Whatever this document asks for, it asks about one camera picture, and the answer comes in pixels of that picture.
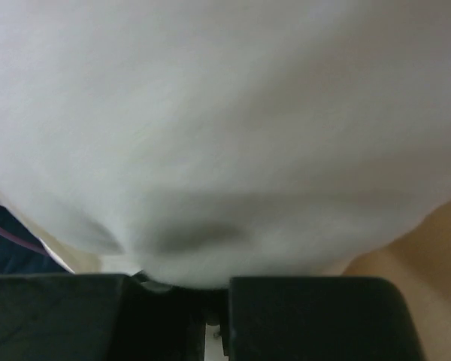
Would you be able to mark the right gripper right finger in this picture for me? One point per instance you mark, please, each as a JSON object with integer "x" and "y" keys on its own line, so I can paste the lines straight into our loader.
{"x": 319, "y": 319}

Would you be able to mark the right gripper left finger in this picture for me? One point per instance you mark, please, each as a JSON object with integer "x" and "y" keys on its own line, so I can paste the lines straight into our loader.
{"x": 96, "y": 317}

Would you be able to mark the cream pillowcase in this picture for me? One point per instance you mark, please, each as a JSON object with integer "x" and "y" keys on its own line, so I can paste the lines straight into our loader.
{"x": 200, "y": 140}

